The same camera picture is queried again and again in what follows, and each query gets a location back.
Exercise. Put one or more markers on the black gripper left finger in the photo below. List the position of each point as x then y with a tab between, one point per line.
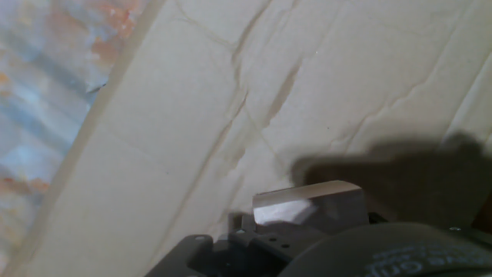
246	254

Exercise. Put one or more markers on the brown cardboard sheet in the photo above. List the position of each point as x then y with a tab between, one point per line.
192	115

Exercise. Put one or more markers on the marble patterned glossy mat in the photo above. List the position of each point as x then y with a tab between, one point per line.
38	96

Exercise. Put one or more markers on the wooden cube block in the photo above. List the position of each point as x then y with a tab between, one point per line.
307	207

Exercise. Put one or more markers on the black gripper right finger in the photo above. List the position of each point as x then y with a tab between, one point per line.
473	232

